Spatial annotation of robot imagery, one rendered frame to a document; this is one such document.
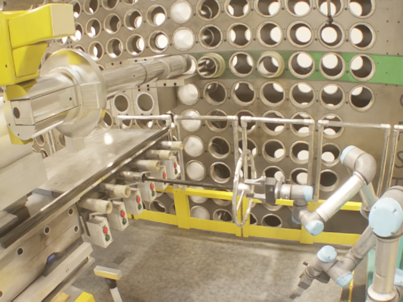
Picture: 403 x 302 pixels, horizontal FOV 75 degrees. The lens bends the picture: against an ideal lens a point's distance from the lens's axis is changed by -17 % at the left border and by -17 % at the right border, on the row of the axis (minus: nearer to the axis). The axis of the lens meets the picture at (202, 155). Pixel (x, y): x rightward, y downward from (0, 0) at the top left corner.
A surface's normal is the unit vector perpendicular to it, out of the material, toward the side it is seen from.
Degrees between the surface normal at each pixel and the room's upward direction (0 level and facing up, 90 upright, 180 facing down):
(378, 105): 90
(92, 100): 90
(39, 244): 90
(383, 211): 83
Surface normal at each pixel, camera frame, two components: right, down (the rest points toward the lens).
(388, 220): -0.78, 0.16
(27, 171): 0.93, 0.06
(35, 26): -0.36, 0.37
